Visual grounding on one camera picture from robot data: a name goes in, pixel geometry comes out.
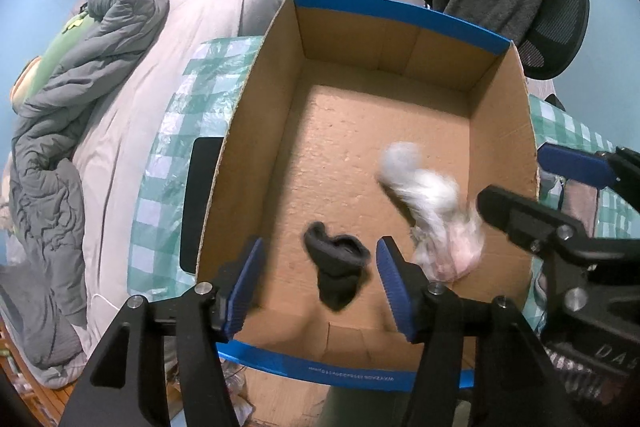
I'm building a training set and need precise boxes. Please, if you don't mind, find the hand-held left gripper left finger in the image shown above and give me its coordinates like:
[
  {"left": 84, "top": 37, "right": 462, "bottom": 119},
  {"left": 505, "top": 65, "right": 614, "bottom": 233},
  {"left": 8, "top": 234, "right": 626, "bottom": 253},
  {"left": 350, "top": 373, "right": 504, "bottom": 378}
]
[{"left": 60, "top": 236, "right": 266, "bottom": 427}]

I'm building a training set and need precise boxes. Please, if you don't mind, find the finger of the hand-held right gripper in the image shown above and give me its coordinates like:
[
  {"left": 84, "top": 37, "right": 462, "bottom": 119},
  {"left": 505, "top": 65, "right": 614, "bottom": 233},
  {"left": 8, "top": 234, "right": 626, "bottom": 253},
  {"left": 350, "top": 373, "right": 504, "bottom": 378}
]
[
  {"left": 537, "top": 143, "right": 640, "bottom": 192},
  {"left": 476, "top": 186, "right": 640, "bottom": 335}
]

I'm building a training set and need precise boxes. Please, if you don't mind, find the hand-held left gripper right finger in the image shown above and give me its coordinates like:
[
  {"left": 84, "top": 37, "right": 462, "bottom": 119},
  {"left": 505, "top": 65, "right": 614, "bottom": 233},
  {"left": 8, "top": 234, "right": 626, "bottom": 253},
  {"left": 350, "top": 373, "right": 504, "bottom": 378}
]
[{"left": 376, "top": 236, "right": 586, "bottom": 427}]

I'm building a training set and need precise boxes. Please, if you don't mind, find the black sock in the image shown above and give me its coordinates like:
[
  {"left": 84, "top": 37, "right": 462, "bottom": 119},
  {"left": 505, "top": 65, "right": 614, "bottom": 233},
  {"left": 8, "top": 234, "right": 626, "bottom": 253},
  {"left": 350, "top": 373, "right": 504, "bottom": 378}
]
[{"left": 304, "top": 222, "right": 372, "bottom": 313}]

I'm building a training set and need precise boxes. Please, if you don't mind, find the white fluffy sock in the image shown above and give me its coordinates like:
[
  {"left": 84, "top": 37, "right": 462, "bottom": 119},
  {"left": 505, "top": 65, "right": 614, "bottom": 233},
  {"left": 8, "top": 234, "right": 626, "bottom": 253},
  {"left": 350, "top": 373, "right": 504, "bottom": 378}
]
[{"left": 377, "top": 142, "right": 488, "bottom": 283}]

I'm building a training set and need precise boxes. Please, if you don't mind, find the cardboard box with blue rim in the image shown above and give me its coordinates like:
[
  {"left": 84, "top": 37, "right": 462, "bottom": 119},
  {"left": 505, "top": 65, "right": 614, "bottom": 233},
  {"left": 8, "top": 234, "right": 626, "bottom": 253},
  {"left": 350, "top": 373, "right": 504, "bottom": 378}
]
[{"left": 197, "top": 0, "right": 542, "bottom": 395}]

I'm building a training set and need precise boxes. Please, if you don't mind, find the brown striped cloth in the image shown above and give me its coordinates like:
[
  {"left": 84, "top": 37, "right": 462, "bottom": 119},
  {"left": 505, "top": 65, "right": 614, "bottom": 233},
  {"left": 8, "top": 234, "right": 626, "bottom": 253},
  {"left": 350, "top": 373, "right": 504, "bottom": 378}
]
[{"left": 562, "top": 179, "right": 601, "bottom": 240}]

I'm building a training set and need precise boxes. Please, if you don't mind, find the crumpled clear plastic bag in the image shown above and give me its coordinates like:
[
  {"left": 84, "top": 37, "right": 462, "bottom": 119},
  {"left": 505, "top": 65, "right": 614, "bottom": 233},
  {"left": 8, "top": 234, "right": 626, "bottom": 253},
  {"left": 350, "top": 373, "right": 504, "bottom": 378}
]
[{"left": 219, "top": 357, "right": 253, "bottom": 424}]

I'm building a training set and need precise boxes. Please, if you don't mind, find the green checked plastic tablecloth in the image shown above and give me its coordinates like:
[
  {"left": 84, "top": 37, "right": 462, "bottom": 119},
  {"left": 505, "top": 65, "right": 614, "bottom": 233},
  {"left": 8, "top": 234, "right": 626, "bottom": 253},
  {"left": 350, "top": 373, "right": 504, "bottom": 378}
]
[{"left": 127, "top": 34, "right": 640, "bottom": 358}]

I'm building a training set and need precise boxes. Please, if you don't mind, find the grey duvet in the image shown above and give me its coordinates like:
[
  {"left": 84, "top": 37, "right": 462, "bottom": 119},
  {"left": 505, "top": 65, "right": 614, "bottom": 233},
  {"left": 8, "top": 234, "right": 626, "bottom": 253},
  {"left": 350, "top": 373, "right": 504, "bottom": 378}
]
[{"left": 9, "top": 0, "right": 171, "bottom": 383}]

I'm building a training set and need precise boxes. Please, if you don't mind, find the bed with grey sheet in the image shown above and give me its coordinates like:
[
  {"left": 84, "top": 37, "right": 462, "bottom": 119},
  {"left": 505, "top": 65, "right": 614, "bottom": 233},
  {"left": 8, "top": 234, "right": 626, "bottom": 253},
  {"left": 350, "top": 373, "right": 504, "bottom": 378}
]
[{"left": 0, "top": 0, "right": 296, "bottom": 388}]

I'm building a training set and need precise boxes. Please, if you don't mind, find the green plush pillow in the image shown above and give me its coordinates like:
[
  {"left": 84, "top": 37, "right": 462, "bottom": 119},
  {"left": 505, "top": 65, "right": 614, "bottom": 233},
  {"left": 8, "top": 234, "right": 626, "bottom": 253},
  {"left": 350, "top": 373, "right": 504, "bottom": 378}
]
[{"left": 10, "top": 14, "right": 103, "bottom": 108}]

